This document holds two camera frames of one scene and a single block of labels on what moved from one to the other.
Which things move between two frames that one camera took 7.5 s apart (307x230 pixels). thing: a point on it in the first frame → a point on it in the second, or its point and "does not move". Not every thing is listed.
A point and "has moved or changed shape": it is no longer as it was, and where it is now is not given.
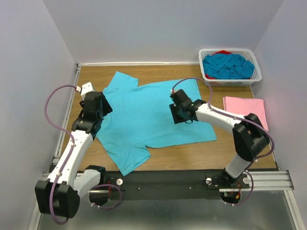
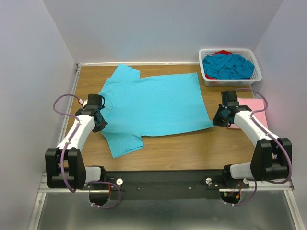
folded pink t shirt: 243,106 does not move
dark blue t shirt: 227,66 does not move
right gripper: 176,119 → 217,121
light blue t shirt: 141,119 has moved or changed shape
